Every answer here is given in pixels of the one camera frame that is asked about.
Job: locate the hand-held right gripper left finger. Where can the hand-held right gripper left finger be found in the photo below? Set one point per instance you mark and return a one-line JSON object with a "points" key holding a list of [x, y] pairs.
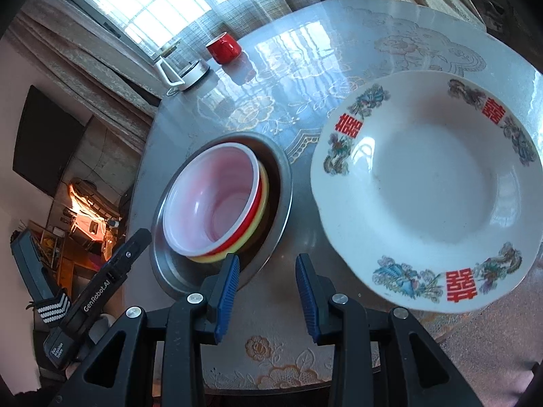
{"points": [[226, 299]]}

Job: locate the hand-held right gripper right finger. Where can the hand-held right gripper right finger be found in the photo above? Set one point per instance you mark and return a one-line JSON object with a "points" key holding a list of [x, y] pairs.
{"points": [[308, 299]]}

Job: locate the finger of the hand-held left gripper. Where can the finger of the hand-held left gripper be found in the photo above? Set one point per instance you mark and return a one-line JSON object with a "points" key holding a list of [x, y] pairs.
{"points": [[129, 252]]}

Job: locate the red plastic bowl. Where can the red plastic bowl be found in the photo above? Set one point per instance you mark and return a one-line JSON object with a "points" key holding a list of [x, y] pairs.
{"points": [[212, 203]]}

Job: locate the yellow bowl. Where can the yellow bowl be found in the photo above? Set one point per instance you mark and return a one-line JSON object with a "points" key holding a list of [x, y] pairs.
{"points": [[262, 203]]}

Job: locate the stainless steel bowl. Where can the stainless steel bowl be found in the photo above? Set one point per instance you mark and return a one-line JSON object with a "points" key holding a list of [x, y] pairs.
{"points": [[280, 195]]}

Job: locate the large white red-print plate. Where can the large white red-print plate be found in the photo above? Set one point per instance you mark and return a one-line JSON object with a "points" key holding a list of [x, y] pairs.
{"points": [[428, 190]]}

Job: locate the cluttered wooden cabinet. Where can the cluttered wooden cabinet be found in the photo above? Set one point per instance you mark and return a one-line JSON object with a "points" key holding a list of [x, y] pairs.
{"points": [[80, 229]]}

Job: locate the white electric glass kettle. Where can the white electric glass kettle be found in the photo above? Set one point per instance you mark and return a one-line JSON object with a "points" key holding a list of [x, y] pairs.
{"points": [[186, 72]]}

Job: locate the red mug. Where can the red mug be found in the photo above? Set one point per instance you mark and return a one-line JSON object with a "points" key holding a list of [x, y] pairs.
{"points": [[222, 48]]}

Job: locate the floral lace tablecloth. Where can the floral lace tablecloth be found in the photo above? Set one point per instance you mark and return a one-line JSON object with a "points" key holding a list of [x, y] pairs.
{"points": [[305, 72]]}

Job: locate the large grid window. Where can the large grid window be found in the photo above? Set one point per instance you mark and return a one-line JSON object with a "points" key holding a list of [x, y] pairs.
{"points": [[148, 0]]}

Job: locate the sheer white curtain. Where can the sheer white curtain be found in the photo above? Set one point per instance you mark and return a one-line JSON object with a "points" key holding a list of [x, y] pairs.
{"points": [[237, 12]]}

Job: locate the black wall television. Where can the black wall television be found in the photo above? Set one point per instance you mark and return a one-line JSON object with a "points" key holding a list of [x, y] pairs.
{"points": [[49, 142]]}

